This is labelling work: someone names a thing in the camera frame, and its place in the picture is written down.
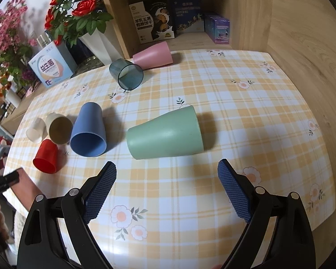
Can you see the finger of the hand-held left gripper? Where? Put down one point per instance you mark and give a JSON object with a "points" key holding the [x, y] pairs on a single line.
{"points": [[5, 180]]}

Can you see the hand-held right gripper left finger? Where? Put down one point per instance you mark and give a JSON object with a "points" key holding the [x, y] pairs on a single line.
{"points": [[100, 193]]}

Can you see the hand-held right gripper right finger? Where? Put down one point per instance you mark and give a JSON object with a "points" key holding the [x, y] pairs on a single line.
{"points": [[235, 193]]}

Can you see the green cup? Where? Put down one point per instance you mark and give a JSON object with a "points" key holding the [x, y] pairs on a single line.
{"points": [[162, 134]]}

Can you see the red cup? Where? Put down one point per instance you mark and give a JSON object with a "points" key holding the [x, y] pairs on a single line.
{"points": [[46, 157]]}

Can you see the small white cup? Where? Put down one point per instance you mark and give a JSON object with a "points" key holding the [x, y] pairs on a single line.
{"points": [[35, 133]]}

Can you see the blue cup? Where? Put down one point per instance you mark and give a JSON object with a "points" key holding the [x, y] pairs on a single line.
{"points": [[86, 126]]}

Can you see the beige cup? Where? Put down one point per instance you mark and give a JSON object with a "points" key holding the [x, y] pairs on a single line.
{"points": [[56, 130]]}

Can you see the transparent grey cup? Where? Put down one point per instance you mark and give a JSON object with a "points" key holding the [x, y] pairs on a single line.
{"points": [[128, 78]]}

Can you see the pink cup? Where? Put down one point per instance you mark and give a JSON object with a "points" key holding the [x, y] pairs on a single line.
{"points": [[154, 56]]}

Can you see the yellow checked floral tablecloth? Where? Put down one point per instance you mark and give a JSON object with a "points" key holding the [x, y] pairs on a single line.
{"points": [[212, 103]]}

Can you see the light blue box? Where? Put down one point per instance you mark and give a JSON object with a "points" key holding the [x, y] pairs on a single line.
{"points": [[49, 67]]}

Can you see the pink flower bush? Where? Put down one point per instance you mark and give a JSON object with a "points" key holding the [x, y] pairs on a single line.
{"points": [[5, 39]]}

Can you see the clear drinking glass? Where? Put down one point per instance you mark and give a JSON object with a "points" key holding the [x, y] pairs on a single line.
{"points": [[44, 40]]}

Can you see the white vase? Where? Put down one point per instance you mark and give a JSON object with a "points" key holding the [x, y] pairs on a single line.
{"points": [[100, 47]]}

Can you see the purple box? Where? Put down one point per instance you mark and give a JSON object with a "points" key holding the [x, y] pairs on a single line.
{"points": [[218, 29]]}

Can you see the black and white biscuit box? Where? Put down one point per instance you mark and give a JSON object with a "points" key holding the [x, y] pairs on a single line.
{"points": [[152, 19]]}

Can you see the dark blue box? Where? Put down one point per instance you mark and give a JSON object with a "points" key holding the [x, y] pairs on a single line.
{"points": [[187, 16]]}

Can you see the wooden shelf cabinet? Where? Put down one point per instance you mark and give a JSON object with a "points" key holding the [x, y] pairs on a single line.
{"points": [[296, 19]]}

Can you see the red rose bouquet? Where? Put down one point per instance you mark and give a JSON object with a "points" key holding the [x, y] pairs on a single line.
{"points": [[78, 8]]}

